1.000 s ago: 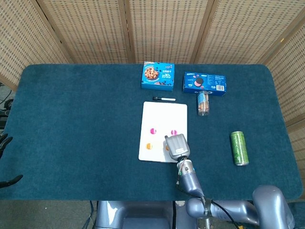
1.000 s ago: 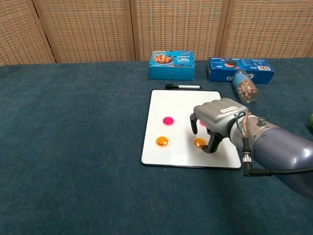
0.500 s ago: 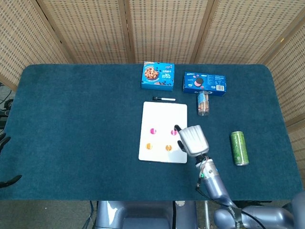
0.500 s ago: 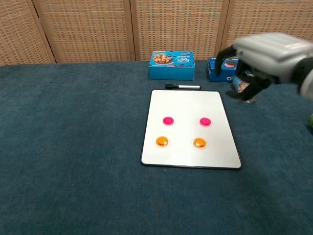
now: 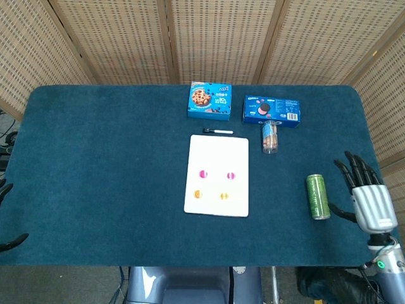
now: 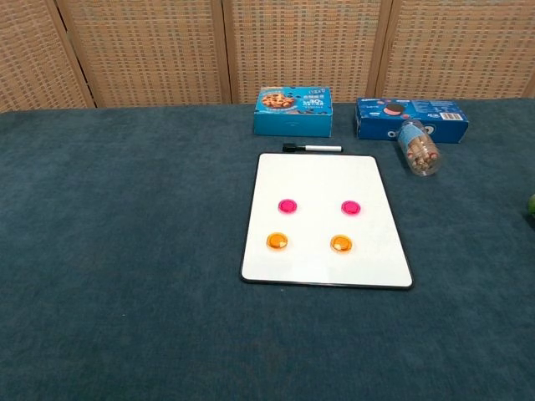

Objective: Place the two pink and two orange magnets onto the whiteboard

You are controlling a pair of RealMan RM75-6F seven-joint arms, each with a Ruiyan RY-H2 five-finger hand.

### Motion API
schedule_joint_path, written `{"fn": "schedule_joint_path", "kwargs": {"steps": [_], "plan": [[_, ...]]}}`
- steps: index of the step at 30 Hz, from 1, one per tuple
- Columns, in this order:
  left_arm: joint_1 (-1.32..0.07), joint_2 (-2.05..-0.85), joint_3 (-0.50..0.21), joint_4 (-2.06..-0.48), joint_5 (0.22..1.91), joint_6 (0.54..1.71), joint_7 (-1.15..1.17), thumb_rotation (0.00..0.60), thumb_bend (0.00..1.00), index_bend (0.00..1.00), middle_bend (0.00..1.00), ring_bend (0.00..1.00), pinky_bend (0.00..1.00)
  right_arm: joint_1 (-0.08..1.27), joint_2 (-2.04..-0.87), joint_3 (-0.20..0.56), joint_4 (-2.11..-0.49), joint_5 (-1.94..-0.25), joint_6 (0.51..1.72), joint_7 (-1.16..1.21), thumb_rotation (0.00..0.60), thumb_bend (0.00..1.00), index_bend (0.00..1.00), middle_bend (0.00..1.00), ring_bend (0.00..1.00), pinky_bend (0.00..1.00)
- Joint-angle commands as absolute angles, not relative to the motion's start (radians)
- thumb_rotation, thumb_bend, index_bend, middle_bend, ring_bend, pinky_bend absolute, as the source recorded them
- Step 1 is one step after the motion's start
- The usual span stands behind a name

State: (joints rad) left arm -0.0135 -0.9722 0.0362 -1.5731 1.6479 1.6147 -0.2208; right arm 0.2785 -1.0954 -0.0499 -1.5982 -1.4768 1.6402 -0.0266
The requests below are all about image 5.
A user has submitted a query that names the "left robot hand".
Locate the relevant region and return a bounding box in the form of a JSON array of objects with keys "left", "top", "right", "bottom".
[{"left": 0, "top": 182, "right": 29, "bottom": 253}]

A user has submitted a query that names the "light blue cookie box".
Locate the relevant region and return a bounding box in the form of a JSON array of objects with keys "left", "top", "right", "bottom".
[{"left": 187, "top": 81, "right": 233, "bottom": 122}]

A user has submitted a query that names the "whiteboard marker pen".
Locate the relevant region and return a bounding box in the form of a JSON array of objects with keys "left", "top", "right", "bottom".
[{"left": 202, "top": 127, "right": 234, "bottom": 135}]

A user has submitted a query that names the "metal table leg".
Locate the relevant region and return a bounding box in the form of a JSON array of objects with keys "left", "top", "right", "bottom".
[{"left": 271, "top": 266, "right": 280, "bottom": 304}]

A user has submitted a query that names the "clear jar of wafer sticks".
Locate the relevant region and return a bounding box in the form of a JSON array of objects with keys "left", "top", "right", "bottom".
[{"left": 260, "top": 120, "right": 280, "bottom": 155}]

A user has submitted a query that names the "person in dark clothes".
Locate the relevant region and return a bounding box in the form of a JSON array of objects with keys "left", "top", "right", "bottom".
[{"left": 296, "top": 267, "right": 380, "bottom": 304}]

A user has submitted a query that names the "black equipment with cables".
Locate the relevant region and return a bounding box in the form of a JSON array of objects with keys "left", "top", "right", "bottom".
[{"left": 0, "top": 109, "right": 20, "bottom": 174}]

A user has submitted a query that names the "green drink can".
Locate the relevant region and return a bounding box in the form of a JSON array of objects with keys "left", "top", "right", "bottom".
[{"left": 305, "top": 173, "right": 332, "bottom": 221}]

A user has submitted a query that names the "blue cable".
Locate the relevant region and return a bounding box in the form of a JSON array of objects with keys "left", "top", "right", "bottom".
[{"left": 116, "top": 267, "right": 131, "bottom": 304}]

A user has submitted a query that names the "blue-grey robot torso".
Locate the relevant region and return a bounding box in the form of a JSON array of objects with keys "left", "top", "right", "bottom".
[{"left": 126, "top": 266, "right": 263, "bottom": 304}]

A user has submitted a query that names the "blue table cloth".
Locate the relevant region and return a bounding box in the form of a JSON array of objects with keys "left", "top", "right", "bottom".
[{"left": 0, "top": 84, "right": 403, "bottom": 267}]

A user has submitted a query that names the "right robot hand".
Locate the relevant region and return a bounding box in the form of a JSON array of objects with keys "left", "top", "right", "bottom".
[{"left": 328, "top": 151, "right": 399, "bottom": 235}]

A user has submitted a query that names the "white magnetic whiteboard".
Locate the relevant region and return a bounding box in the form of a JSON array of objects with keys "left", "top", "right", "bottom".
[{"left": 184, "top": 134, "right": 250, "bottom": 219}]

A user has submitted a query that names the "woven folding screen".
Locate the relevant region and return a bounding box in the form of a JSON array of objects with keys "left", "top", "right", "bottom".
[{"left": 0, "top": 0, "right": 405, "bottom": 222}]

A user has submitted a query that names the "dark blue Oreo box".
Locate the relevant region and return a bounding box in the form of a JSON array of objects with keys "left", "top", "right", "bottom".
[{"left": 242, "top": 94, "right": 301, "bottom": 129}]

